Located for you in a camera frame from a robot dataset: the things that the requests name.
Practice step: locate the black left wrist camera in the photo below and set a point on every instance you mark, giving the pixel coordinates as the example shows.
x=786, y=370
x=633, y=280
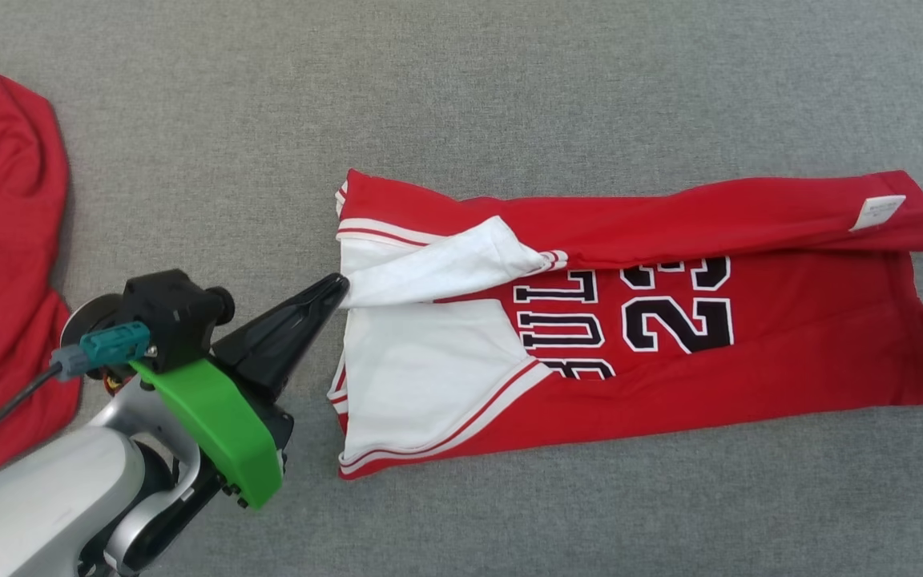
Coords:
x=173, y=312

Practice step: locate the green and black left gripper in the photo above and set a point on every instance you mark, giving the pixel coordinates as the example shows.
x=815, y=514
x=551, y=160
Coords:
x=221, y=425

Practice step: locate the red shorts with white stripe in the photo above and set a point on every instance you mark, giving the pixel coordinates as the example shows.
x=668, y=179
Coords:
x=5, y=240

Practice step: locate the red Bulls basketball jersey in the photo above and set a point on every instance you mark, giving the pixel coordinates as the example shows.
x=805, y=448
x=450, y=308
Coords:
x=750, y=385

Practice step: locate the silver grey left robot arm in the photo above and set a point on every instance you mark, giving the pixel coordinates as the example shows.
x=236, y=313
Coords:
x=37, y=497

